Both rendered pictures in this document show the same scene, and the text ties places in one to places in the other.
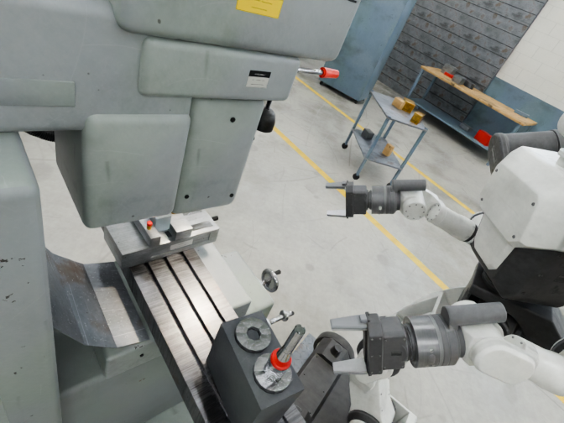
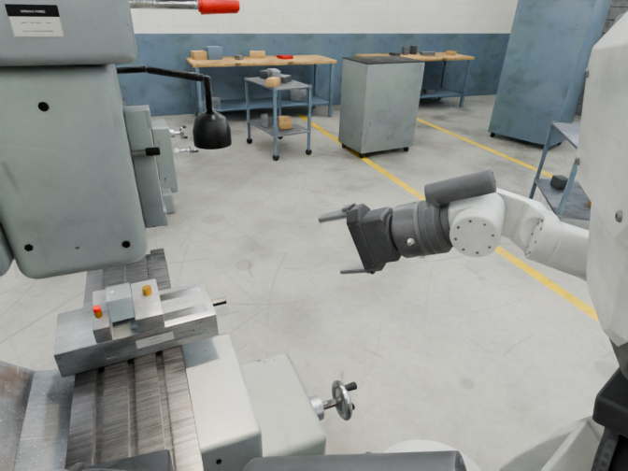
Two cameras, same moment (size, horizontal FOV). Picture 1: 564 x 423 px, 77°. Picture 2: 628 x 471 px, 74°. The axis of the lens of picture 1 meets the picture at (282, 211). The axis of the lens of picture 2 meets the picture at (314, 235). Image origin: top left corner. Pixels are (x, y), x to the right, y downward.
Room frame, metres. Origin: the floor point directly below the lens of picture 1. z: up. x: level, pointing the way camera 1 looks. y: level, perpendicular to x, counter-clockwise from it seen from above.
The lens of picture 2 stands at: (0.38, -0.40, 1.71)
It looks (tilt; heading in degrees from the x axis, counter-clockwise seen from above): 29 degrees down; 29
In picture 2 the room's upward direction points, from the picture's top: 2 degrees clockwise
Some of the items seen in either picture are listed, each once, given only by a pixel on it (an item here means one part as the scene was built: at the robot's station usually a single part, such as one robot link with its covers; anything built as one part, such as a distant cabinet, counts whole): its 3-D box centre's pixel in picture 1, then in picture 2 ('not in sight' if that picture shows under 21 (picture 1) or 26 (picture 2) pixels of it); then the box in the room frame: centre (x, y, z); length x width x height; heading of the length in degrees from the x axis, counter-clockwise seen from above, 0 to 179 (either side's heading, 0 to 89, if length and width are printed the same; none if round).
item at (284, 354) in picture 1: (290, 344); not in sight; (0.45, -0.13, 1.28); 0.03 x 0.03 x 0.11
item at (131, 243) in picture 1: (164, 228); (138, 318); (0.87, 0.35, 1.02); 0.35 x 0.15 x 0.11; 144
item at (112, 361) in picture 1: (165, 296); (142, 421); (0.75, 0.25, 0.83); 0.50 x 0.35 x 0.12; 142
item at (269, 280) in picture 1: (263, 282); (330, 403); (1.15, -0.06, 0.67); 0.16 x 0.12 x 0.12; 142
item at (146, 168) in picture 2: not in sight; (147, 169); (0.84, 0.19, 1.44); 0.04 x 0.04 x 0.21; 52
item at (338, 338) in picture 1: (333, 352); not in sight; (1.07, -0.50, 0.50); 0.20 x 0.05 x 0.20; 69
